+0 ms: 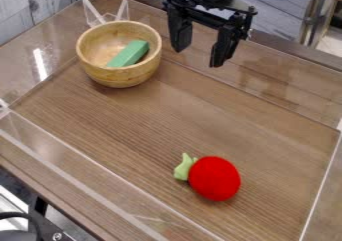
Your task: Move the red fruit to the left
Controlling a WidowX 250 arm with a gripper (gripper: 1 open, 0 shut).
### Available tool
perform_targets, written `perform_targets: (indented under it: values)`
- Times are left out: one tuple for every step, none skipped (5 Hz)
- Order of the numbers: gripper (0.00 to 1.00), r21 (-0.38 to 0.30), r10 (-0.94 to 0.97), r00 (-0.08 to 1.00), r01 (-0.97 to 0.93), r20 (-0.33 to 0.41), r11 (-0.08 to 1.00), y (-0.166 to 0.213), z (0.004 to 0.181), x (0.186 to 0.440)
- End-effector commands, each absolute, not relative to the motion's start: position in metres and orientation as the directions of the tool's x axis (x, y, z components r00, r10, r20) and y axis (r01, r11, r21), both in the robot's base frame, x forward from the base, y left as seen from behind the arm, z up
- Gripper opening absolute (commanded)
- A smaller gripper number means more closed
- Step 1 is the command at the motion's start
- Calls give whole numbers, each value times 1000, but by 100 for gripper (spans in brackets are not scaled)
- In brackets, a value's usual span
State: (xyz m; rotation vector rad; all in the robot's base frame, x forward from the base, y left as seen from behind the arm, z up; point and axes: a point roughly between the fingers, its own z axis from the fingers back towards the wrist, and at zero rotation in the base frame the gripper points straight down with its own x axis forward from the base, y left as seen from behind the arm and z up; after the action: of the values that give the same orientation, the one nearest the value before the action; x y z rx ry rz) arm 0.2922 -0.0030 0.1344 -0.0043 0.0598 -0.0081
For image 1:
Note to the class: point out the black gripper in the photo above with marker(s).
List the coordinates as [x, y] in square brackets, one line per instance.
[212, 13]

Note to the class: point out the red plush fruit green stem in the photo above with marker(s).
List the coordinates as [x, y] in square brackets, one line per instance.
[212, 175]

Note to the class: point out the green rectangular block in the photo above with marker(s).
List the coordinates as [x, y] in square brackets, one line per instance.
[130, 54]

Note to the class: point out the wooden bowl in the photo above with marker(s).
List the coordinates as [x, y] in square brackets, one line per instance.
[104, 41]

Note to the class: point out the metal table leg background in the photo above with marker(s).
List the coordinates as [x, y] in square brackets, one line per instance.
[316, 21]

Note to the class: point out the clear acrylic corner bracket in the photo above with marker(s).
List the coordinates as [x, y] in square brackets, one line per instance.
[96, 18]

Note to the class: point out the clear acrylic tray wall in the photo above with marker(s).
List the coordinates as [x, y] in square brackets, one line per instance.
[116, 210]

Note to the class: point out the black table frame bracket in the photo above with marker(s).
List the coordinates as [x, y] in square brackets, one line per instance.
[50, 231]

